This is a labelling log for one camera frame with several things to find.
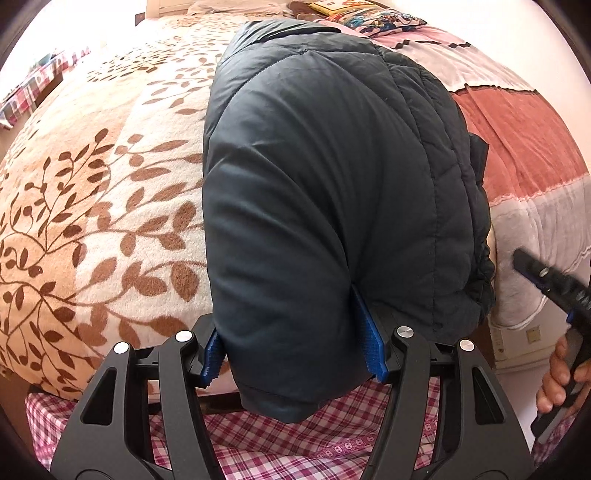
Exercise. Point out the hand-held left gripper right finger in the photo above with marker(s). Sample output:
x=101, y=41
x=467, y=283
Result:
x=371, y=346

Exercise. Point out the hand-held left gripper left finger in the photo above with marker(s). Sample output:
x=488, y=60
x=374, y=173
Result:
x=212, y=364

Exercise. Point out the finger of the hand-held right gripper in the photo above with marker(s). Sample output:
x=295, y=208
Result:
x=554, y=281

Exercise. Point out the dark navy puffer jacket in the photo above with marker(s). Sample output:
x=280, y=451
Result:
x=323, y=184

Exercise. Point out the person's right hand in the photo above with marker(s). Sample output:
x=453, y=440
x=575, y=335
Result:
x=556, y=383

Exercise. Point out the pink plaid garment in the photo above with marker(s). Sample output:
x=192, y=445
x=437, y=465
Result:
x=277, y=443

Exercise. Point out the pink and red patchwork quilt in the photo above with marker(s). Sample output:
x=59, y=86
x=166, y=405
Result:
x=521, y=152

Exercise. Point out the beige leaf print blanket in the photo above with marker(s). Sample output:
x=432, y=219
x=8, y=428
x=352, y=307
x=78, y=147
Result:
x=115, y=184

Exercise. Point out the colourful cartoon print pillow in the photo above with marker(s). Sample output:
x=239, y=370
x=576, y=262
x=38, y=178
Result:
x=369, y=18

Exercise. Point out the pale pink pillow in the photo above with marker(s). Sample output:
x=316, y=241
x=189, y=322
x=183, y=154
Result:
x=231, y=7

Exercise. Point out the beige headboard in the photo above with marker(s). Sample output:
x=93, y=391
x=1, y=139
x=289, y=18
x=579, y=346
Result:
x=171, y=5

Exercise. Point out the wall socket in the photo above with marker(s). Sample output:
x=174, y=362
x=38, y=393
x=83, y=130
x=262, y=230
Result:
x=533, y=333

